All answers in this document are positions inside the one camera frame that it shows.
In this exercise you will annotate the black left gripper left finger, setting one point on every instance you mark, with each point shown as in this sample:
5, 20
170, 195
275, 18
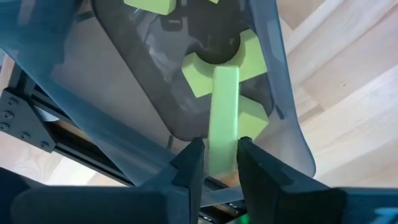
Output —
109, 205

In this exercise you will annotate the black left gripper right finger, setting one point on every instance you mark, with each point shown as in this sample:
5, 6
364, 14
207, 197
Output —
295, 205

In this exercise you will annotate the green cube block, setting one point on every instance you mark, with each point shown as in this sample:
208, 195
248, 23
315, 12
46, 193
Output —
253, 118
149, 6

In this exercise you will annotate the green long block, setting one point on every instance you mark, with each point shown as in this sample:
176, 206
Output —
224, 124

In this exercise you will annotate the green arch block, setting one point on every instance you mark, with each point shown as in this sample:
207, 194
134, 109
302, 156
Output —
248, 62

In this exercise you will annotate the green rounded block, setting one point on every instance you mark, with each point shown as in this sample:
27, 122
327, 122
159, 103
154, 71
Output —
213, 1

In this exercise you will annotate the grey translucent plastic bin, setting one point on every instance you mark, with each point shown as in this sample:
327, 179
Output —
71, 37

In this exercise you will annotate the black aluminium table frame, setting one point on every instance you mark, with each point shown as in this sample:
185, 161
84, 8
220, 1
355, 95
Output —
21, 121

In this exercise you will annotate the black round frame knob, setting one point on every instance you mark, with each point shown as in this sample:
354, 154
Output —
214, 37

